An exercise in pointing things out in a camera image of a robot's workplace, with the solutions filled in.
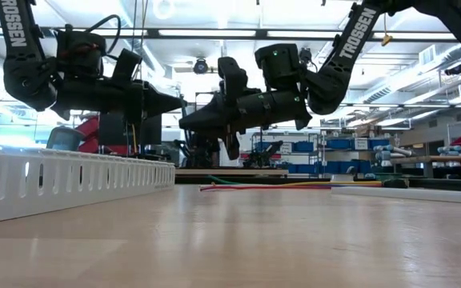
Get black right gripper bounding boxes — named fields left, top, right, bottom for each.
left=178, top=90, right=312, bottom=161

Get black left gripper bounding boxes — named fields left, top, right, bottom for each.
left=52, top=78, right=187, bottom=125

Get green cable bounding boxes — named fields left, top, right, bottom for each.
left=207, top=174, right=255, bottom=186

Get white slotted cable duct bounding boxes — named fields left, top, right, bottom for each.
left=0, top=140, right=176, bottom=228

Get yellow cable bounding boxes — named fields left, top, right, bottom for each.
left=290, top=181, right=383, bottom=187

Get blue cable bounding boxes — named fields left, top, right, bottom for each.
left=328, top=183, right=383, bottom=189

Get black cable connector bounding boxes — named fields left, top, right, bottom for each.
left=381, top=178, right=411, bottom=190

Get white duct cover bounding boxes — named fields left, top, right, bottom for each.
left=330, top=186, right=461, bottom=206

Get black monitor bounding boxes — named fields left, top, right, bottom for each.
left=98, top=111, right=163, bottom=157

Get wooden workstation table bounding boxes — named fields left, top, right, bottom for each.
left=174, top=167, right=290, bottom=178

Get white LED light strip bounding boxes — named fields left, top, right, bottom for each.
left=106, top=28, right=148, bottom=38
left=157, top=28, right=257, bottom=38
left=267, top=30, right=339, bottom=40
left=373, top=31, right=427, bottom=41

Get red machine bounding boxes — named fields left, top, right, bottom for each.
left=75, top=114, right=130, bottom=157

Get teal office chair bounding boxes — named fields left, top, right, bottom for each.
left=46, top=126, right=85, bottom=153

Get shelf with blue bins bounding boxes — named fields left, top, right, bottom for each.
left=267, top=134, right=394, bottom=177

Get wooden workbench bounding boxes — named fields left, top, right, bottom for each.
left=390, top=154, right=461, bottom=179

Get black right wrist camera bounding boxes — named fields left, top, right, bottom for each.
left=217, top=56, right=250, bottom=107

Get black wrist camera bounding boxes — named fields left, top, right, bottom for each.
left=217, top=56, right=250, bottom=107
left=112, top=47, right=144, bottom=87

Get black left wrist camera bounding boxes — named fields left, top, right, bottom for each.
left=112, top=47, right=144, bottom=87

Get black hanging cables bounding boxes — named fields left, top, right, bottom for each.
left=125, top=0, right=150, bottom=158

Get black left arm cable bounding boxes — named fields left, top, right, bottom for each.
left=84, top=14, right=122, bottom=55

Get black ceiling camera with cable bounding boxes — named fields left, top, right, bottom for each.
left=299, top=46, right=319, bottom=77

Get yellow hanging cord plug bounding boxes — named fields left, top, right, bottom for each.
left=381, top=11, right=395, bottom=47

